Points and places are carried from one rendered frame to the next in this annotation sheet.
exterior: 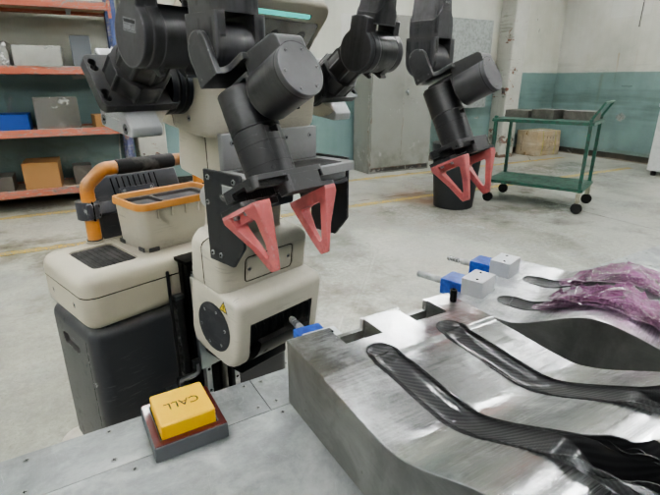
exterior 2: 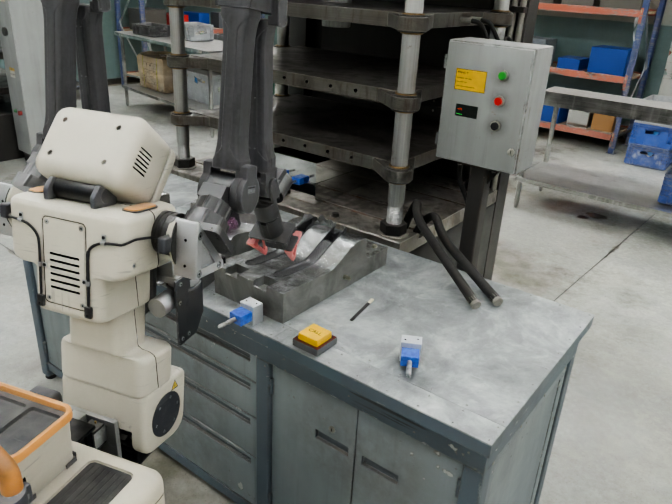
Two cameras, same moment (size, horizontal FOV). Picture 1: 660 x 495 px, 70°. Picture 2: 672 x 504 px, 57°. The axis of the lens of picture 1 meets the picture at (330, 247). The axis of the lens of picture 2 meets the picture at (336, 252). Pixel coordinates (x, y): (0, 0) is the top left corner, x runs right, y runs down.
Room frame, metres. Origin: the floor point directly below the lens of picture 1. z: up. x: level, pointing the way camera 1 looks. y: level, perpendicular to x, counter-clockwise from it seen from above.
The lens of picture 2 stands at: (0.92, 1.40, 1.65)
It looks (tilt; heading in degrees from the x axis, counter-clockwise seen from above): 24 degrees down; 247
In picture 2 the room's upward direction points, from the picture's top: 3 degrees clockwise
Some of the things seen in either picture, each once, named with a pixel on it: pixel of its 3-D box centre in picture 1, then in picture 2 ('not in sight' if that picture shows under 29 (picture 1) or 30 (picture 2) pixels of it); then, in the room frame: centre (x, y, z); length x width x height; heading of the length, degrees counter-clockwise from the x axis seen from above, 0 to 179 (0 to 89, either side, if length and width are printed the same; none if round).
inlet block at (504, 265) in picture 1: (478, 265); not in sight; (0.82, -0.28, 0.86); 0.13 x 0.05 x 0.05; 48
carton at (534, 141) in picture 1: (537, 141); not in sight; (8.11, -3.53, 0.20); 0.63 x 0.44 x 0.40; 118
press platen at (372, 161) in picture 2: not in sight; (333, 141); (-0.11, -1.14, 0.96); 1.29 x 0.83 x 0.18; 121
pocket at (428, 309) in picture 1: (419, 321); (237, 274); (0.57, -0.12, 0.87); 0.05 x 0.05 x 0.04; 31
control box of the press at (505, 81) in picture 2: not in sight; (468, 248); (-0.36, -0.37, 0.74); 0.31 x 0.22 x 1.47; 121
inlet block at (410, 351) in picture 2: not in sight; (409, 359); (0.27, 0.34, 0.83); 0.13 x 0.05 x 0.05; 59
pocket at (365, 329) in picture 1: (354, 343); (265, 287); (0.52, -0.03, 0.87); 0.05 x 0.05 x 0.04; 31
